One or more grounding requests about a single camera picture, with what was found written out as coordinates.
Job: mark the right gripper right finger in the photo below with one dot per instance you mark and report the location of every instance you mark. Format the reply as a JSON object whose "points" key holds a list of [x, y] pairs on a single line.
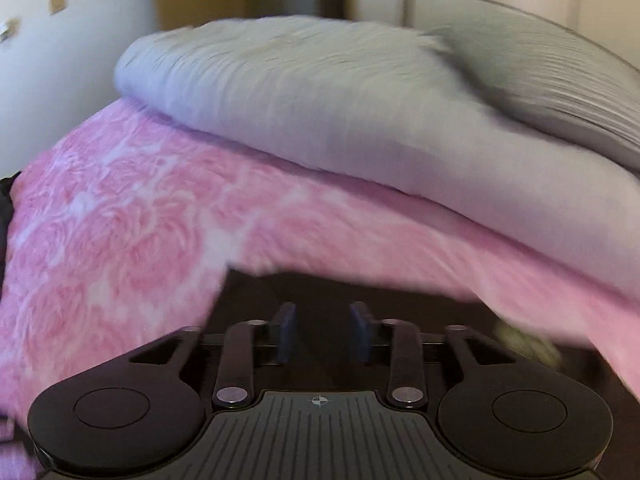
{"points": [[495, 410]]}

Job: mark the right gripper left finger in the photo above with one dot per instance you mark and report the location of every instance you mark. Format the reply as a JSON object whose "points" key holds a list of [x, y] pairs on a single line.
{"points": [[135, 413]]}

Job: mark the dark brown garment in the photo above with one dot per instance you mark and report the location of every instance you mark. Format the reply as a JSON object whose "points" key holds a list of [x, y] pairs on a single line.
{"points": [[322, 309]]}

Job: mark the pink floral blanket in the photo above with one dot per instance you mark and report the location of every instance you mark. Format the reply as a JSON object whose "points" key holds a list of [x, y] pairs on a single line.
{"points": [[124, 230]]}

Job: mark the lilac folded duvet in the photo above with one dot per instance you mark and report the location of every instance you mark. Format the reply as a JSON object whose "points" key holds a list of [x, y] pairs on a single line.
{"points": [[375, 102]]}

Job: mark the grey striped pillow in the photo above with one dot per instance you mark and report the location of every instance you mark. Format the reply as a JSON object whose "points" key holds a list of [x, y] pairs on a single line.
{"points": [[549, 78]]}

